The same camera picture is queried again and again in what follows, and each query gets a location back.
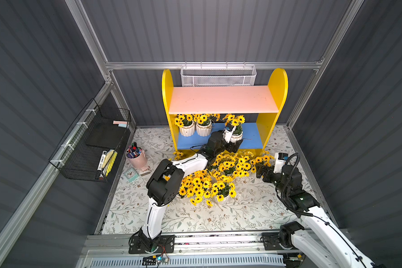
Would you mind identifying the sunflower pot back row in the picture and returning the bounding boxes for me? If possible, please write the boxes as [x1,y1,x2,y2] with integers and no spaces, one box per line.
[223,113,246,143]
[194,113,220,137]
[174,114,195,137]

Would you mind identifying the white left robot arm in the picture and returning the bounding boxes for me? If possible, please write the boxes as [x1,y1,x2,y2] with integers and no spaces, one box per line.
[137,129,243,252]

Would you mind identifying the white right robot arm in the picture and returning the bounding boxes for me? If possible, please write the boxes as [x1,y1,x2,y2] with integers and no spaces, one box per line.
[256,163,384,268]

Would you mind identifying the yellow wooden shelf unit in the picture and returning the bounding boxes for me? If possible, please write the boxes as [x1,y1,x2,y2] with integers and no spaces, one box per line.
[162,68,288,156]

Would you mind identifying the pink metal marker bucket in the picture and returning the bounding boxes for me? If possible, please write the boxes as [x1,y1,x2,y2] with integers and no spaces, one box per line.
[125,142,147,169]

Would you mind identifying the mint green alarm clock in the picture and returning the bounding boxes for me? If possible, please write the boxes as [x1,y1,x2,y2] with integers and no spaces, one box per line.
[122,167,140,183]

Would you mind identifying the pink and blue sticky notes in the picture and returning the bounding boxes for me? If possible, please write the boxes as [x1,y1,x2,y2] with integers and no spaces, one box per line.
[113,121,128,128]

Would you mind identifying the yellow book in basket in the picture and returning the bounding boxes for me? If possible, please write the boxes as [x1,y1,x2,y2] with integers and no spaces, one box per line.
[99,150,118,179]

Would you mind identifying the white marker in basket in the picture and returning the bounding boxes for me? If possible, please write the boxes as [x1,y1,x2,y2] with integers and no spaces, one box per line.
[97,151,108,171]

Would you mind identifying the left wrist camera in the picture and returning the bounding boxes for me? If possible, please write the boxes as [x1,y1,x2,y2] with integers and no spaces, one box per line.
[223,126,236,143]

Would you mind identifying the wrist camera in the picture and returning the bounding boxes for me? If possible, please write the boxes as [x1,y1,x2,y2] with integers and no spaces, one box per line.
[223,126,236,143]
[274,153,289,173]

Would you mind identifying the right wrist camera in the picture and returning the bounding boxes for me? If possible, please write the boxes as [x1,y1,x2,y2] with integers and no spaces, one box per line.
[274,153,289,173]

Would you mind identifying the white wire wall basket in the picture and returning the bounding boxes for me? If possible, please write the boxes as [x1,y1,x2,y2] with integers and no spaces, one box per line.
[180,66,257,87]

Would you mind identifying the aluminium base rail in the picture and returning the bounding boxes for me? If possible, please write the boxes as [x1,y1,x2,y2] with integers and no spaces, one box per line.
[83,228,356,259]

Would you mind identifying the black wire wall basket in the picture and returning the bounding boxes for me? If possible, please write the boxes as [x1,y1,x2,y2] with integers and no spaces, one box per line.
[49,99,132,183]

